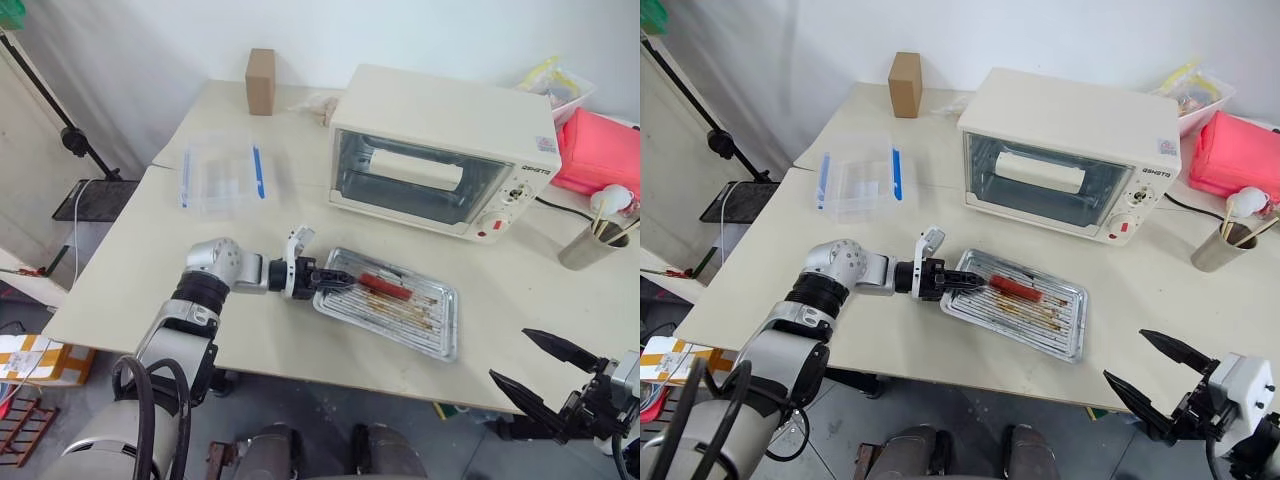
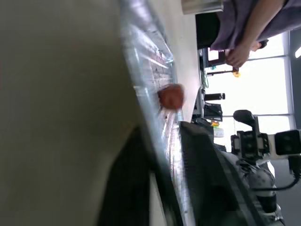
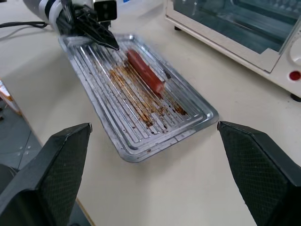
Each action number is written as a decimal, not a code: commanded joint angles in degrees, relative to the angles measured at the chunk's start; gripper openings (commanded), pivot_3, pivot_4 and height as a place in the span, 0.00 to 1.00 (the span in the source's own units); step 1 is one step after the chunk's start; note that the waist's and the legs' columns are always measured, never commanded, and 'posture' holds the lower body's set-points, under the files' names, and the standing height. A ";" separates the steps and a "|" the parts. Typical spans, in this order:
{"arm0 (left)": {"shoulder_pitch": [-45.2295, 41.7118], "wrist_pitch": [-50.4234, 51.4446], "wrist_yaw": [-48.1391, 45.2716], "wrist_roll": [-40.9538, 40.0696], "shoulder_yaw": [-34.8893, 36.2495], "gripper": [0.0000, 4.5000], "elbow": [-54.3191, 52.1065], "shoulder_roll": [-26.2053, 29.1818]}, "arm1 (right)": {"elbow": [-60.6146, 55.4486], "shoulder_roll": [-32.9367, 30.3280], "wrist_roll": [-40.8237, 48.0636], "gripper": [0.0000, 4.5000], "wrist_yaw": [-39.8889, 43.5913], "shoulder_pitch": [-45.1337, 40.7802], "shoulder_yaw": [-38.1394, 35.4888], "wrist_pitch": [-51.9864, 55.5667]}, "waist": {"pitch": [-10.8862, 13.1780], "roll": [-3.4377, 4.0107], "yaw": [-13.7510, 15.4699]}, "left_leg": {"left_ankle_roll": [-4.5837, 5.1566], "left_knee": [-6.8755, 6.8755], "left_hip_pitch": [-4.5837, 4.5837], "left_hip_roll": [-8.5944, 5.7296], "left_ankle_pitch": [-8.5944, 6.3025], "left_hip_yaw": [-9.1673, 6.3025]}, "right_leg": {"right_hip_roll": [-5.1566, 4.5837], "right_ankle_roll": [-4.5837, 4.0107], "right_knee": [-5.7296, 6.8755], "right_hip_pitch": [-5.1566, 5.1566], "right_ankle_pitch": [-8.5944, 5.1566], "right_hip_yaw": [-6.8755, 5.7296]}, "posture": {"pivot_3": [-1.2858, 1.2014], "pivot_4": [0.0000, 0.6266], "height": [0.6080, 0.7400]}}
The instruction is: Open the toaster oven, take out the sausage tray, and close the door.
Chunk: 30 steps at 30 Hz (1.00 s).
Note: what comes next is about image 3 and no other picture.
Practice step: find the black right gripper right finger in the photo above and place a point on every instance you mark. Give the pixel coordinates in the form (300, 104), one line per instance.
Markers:
(265, 179)

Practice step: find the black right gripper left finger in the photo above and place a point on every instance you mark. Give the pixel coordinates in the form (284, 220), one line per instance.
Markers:
(47, 179)

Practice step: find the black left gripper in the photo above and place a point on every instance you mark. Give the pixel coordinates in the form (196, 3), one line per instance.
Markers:
(70, 21)

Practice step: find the ribbed metal baking tray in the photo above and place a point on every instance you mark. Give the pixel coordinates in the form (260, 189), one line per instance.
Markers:
(131, 106)

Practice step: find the red sausage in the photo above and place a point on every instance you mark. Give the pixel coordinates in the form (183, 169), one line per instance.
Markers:
(144, 70)

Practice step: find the black oven foot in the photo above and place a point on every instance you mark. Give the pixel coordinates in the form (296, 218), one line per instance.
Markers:
(296, 97)
(177, 28)

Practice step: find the red oven indicator light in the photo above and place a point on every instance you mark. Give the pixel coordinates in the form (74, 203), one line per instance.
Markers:
(295, 75)

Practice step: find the cream toaster oven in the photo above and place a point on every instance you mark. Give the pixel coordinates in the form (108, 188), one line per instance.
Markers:
(277, 70)

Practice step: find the glass toaster oven door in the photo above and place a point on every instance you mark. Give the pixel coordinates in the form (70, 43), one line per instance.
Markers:
(230, 26)

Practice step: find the cream oven knob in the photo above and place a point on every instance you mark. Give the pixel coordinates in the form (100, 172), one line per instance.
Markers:
(295, 51)

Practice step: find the orange and white box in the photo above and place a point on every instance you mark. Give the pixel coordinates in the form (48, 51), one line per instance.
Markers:
(9, 99)

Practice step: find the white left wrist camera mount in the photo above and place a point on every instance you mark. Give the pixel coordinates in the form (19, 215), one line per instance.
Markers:
(105, 9)

